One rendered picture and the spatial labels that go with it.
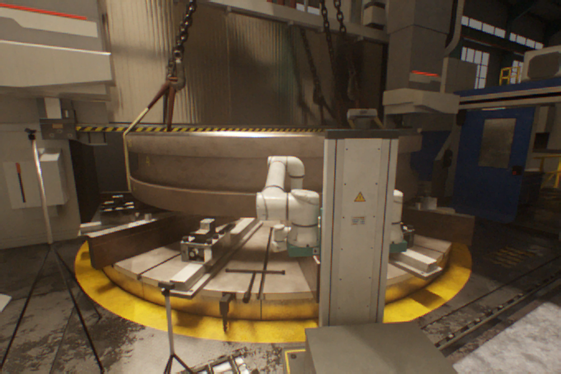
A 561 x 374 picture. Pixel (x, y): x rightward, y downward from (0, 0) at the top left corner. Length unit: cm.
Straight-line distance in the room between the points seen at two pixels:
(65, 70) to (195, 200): 180
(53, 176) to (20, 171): 37
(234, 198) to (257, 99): 338
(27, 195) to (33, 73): 223
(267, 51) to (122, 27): 261
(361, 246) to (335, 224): 19
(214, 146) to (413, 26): 507
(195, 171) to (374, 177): 234
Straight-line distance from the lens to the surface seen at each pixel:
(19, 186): 537
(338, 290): 151
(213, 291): 280
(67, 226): 580
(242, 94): 583
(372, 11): 817
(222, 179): 310
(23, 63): 369
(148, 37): 567
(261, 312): 283
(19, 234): 596
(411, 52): 667
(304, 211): 140
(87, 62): 362
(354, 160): 131
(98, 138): 551
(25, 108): 467
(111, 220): 464
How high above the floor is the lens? 176
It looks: 11 degrees down
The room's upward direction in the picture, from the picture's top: straight up
